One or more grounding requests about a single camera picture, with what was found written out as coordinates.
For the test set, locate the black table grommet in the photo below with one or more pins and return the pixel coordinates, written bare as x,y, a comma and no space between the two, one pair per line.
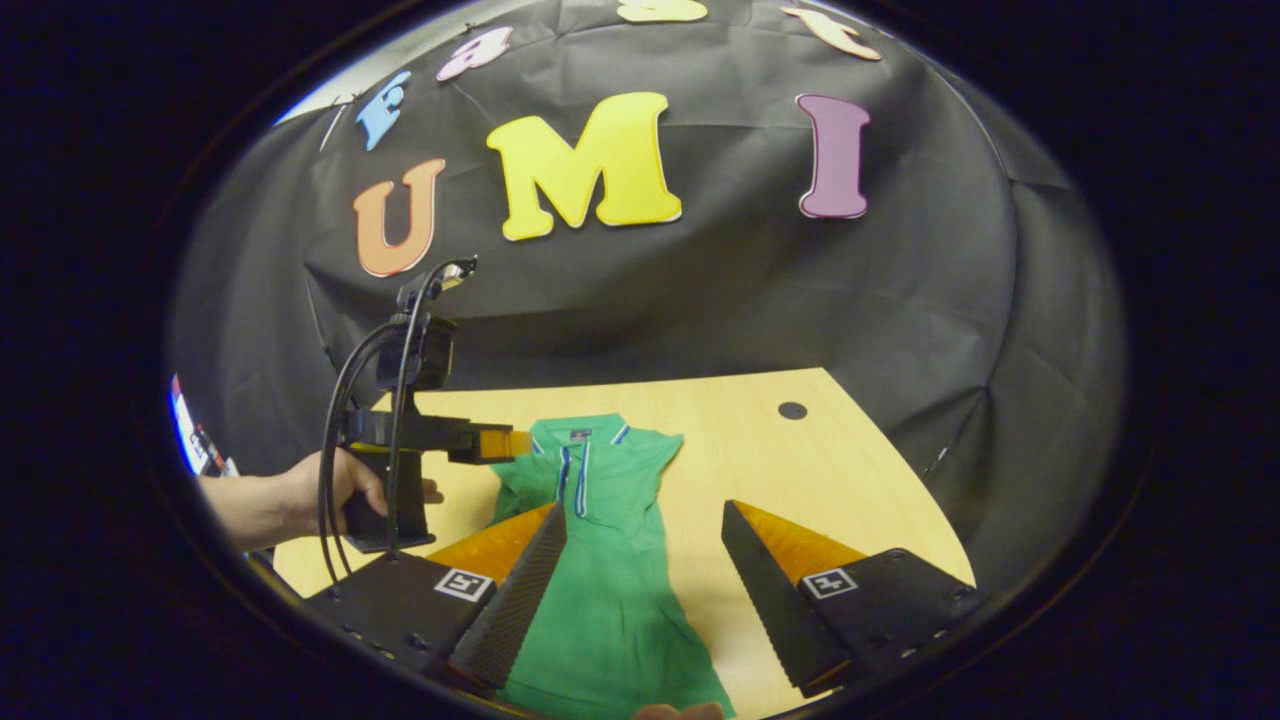
792,410

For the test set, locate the black backdrop cloth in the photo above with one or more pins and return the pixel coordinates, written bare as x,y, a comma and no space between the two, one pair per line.
750,290

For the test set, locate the computer monitor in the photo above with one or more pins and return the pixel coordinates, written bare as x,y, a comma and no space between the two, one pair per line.
190,430

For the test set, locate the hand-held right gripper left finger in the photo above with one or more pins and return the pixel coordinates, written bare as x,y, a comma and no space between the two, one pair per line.
515,610

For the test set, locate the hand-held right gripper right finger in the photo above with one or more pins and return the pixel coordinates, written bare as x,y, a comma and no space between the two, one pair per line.
775,620

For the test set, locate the green T-shirt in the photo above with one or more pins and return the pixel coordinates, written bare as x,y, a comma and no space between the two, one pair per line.
620,600

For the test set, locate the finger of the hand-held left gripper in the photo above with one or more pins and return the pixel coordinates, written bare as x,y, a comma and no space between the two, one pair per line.
500,443

